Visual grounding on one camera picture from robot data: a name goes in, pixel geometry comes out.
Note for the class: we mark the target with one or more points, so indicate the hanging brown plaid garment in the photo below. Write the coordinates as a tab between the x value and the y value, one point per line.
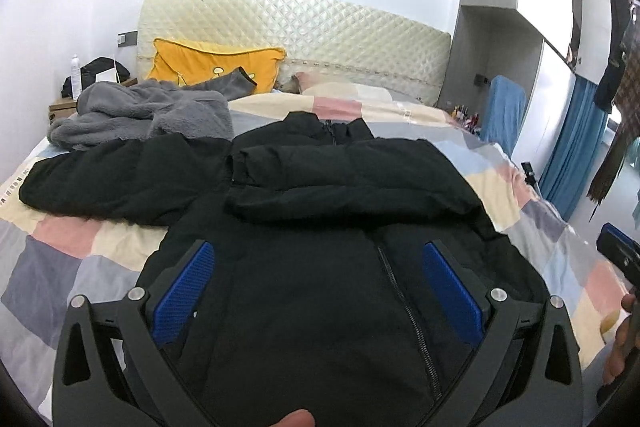
612	147

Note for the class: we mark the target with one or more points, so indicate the black jacket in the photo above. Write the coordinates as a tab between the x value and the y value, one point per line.
310	227

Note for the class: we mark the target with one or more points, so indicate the hanging black garment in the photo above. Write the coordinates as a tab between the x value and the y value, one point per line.
614	47

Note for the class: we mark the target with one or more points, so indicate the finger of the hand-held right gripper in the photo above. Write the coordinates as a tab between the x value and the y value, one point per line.
620	252

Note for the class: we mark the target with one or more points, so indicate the person's right hand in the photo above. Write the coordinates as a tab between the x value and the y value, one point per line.
622	342

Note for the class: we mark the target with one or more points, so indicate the dark wall switch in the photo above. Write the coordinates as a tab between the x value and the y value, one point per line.
481	80

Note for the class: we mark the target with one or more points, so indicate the yellow pillow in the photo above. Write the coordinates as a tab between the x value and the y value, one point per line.
205	64

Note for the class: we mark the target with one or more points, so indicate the checked pillow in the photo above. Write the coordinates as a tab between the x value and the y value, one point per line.
345	89

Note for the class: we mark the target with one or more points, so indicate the wooden nightstand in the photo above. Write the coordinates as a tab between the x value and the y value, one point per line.
62	104

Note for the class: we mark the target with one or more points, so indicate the group of cosmetic bottles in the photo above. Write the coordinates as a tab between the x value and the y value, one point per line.
465	117

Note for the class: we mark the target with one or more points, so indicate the person's left hand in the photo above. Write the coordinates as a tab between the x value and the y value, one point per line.
296	419

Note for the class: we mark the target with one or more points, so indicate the cream quilted headboard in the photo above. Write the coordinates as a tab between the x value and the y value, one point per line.
320	32

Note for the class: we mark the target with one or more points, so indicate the black bag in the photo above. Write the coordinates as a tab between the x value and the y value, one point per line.
102	69

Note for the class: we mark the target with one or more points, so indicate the checked bed blanket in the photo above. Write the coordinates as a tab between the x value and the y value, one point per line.
70	252

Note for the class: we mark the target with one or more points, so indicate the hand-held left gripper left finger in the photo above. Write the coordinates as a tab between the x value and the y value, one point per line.
186	288

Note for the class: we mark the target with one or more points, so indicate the grey fleece garment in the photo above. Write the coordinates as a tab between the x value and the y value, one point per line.
145	112

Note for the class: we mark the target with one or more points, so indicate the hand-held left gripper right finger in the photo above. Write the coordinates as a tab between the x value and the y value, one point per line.
452	289

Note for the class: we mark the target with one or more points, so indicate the grey wall socket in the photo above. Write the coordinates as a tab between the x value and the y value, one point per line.
126	39

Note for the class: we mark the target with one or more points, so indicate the small black tripod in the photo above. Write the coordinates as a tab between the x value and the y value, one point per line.
529	174

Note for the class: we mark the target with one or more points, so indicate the grey white wardrobe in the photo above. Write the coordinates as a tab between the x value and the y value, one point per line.
500	7

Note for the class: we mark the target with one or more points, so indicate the blue curtain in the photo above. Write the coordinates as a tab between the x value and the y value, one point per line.
575	147

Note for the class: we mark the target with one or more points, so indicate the white bottle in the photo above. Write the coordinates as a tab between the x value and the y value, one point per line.
76	77

